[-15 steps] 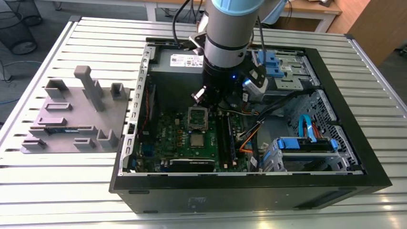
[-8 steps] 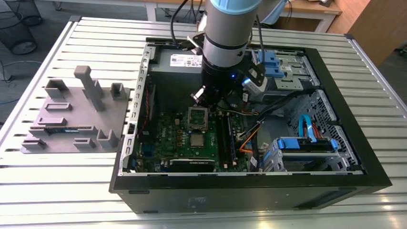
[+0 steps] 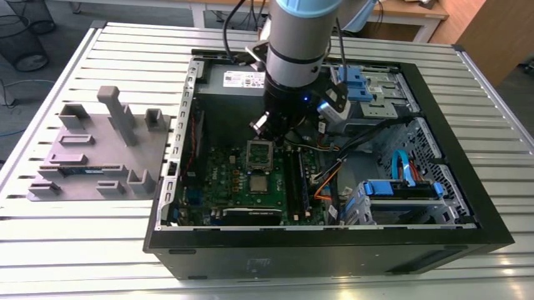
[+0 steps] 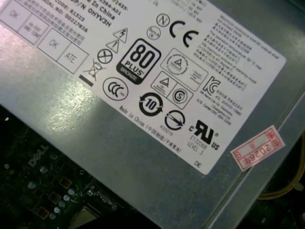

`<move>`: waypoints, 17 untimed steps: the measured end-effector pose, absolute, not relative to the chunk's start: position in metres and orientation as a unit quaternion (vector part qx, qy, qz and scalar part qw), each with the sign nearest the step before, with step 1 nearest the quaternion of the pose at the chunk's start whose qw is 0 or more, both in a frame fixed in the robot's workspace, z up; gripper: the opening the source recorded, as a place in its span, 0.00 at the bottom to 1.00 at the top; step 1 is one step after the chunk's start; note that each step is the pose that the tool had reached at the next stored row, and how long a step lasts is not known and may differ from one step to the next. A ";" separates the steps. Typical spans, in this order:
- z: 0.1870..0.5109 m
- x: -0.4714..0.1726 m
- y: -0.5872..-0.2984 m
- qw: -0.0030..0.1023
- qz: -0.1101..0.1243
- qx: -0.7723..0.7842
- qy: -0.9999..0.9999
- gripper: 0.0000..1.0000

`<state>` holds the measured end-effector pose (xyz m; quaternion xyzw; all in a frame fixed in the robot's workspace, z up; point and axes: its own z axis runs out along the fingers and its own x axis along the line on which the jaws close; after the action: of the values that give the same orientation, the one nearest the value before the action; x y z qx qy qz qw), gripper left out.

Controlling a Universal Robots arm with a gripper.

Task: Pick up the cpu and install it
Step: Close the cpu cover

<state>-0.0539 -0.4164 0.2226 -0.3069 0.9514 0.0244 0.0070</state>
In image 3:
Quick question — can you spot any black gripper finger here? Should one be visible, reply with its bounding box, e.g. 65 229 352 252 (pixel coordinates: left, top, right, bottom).
248 113 275 141
272 122 296 147

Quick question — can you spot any metal socket cover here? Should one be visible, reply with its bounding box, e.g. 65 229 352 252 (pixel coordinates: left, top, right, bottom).
245 139 275 173

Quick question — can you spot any silver CPU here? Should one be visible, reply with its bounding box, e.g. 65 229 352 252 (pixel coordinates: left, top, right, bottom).
249 175 271 193

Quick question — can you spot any CPU socket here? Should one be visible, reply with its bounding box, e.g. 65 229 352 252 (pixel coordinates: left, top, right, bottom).
245 173 275 196

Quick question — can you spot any black RAM slot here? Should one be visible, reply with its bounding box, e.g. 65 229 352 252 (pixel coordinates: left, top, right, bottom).
282 147 295 220

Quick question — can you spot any grey power supply unit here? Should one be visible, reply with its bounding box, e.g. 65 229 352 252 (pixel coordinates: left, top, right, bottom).
195 64 279 138

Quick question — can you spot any blue drive latch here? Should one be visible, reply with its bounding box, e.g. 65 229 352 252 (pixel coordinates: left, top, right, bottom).
338 67 374 103

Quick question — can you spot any silver drive cage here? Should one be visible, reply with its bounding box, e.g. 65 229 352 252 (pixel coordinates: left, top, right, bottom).
323 65 420 135

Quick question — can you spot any green motherboard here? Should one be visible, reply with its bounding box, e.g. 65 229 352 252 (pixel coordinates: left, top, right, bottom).
179 137 331 226

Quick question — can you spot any black graphics card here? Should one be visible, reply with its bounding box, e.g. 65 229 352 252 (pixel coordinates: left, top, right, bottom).
221 206 284 226

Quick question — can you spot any hard disk in blue carrier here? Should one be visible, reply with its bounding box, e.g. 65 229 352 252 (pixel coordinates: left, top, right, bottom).
362 179 444 201

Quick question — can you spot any silver disk bay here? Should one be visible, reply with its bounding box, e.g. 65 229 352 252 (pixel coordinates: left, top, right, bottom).
342 179 476 226

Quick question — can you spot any grey parts rack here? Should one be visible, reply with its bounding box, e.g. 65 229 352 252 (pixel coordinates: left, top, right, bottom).
25 86 176 203

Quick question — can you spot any black PC case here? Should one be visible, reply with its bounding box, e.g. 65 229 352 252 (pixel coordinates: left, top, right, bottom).
141 48 515 281

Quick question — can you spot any wooden desk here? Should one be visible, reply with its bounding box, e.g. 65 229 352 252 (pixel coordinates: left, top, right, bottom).
372 0 451 43

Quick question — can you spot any green RAM stick blue label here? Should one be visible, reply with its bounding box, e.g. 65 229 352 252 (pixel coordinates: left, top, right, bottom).
49 164 121 176

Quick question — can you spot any wooden cabinet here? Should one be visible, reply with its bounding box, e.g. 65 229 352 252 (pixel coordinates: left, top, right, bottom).
428 0 534 88

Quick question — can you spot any black mesh bin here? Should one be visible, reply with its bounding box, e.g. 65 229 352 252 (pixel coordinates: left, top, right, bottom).
0 14 51 73
23 0 57 35

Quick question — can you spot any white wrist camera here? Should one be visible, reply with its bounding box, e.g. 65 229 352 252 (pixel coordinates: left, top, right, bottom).
316 82 354 123

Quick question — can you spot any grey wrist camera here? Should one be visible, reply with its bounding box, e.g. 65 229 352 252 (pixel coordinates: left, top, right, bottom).
244 39 271 65

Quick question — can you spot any orange wire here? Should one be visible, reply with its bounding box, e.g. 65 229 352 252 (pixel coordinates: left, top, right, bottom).
312 173 339 201

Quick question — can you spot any black camera cable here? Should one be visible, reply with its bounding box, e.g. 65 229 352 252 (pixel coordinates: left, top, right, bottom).
331 17 350 85
223 0 248 63

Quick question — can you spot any black cable bundle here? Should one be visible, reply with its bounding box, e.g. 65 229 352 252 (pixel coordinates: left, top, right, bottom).
310 115 422 185

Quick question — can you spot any blue wire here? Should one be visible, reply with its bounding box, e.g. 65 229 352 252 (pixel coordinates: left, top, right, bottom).
391 149 416 188

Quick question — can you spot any red wire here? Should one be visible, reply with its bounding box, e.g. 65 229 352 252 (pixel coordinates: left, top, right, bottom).
407 157 424 186

